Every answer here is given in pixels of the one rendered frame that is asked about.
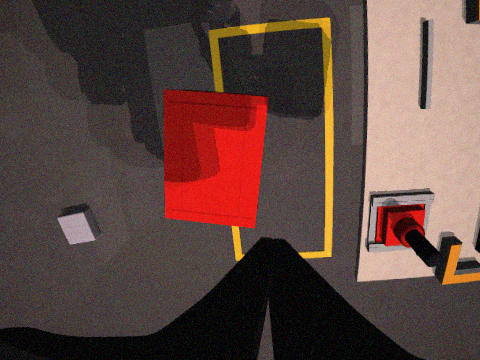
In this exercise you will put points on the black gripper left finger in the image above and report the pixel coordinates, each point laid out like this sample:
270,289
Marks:
227,324

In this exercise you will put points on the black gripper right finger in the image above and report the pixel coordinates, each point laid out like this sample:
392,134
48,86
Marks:
311,321

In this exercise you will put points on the beige rectangular base plate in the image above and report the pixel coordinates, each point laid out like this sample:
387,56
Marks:
422,134

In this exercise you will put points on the grey rectangular block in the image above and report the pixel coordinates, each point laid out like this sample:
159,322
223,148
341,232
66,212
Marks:
79,226

